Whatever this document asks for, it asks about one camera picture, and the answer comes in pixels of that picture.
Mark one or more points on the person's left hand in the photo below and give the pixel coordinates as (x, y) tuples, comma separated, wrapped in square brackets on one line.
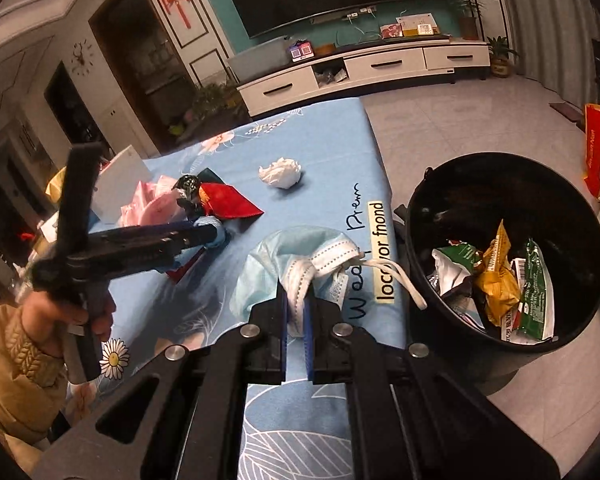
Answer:
[(43, 320)]

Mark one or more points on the beige knitted sleeve forearm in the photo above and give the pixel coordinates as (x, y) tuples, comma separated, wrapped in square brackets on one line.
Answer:
[(33, 385)]

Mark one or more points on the gold snack wrapper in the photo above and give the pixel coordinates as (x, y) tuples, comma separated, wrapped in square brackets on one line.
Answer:
[(496, 280)]

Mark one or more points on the blue floral table cloth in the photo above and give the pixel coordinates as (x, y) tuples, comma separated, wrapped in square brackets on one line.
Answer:
[(296, 430)]

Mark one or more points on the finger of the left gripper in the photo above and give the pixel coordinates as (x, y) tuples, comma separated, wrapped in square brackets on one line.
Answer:
[(183, 239)]

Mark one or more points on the white storage box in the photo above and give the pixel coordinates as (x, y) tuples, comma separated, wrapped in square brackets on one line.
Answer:
[(116, 184)]

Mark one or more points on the pink plastic bag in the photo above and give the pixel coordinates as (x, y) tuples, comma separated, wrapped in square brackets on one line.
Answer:
[(153, 203)]

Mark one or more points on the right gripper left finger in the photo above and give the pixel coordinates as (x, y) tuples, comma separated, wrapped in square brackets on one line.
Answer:
[(180, 416)]

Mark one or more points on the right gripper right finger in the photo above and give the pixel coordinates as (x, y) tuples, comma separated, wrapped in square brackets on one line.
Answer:
[(410, 416)]

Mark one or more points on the red foil wrapper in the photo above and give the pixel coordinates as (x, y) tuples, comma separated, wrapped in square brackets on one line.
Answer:
[(225, 202)]

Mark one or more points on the crumpled white tissue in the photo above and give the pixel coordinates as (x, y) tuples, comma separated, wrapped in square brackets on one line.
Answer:
[(284, 173)]

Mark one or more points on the white tv cabinet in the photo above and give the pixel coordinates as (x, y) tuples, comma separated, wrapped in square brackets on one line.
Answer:
[(362, 67)]

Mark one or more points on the red yellow shopping bag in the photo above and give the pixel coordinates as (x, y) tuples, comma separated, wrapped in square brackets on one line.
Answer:
[(592, 148)]

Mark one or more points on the grey curtain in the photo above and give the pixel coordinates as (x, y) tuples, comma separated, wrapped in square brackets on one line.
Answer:
[(555, 41)]

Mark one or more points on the wall clock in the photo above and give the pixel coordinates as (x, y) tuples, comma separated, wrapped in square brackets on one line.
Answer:
[(82, 58)]

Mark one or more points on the green snack wrapper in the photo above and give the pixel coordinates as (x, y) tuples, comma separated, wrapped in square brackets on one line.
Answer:
[(537, 316)]

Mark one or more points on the grey storage bin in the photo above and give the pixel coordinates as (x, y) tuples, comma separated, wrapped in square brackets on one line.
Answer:
[(261, 59)]

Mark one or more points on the potted plant by cabinet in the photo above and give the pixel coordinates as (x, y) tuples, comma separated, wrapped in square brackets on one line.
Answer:
[(466, 13)]

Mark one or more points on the white blue carton box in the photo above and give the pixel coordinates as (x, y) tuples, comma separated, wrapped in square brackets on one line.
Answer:
[(511, 320)]

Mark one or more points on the blue crumpled cloth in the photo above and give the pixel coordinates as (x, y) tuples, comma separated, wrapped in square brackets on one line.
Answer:
[(214, 232)]

